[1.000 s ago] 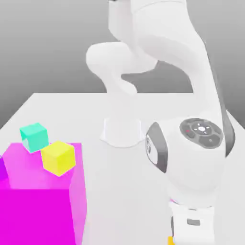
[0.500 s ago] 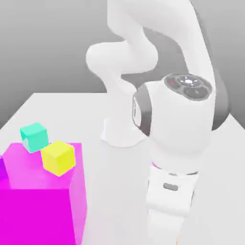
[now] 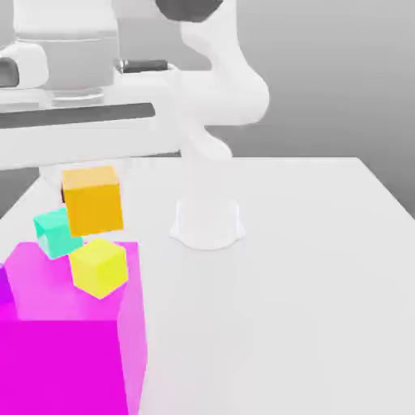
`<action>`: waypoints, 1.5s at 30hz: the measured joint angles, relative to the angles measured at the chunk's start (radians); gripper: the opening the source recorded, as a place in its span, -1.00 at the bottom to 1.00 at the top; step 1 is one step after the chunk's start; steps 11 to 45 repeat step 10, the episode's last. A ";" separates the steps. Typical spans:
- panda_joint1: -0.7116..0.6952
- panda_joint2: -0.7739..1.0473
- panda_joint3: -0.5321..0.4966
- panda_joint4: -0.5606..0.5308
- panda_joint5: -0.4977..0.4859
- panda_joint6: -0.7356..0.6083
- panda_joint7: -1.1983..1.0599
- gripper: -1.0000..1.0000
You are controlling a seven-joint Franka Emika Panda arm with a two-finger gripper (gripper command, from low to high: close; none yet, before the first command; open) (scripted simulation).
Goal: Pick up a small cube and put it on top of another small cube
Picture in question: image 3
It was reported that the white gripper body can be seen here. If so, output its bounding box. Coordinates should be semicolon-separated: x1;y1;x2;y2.
0;73;182;172

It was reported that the small orange cube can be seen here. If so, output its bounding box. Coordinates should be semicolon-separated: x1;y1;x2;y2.
61;165;125;238

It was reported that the small teal cube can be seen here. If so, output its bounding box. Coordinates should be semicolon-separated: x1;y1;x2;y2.
32;207;84;261

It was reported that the small yellow cube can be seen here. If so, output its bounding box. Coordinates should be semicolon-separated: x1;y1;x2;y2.
68;237;130;300

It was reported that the large magenta box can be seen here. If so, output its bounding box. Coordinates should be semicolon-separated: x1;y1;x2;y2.
0;241;149;415

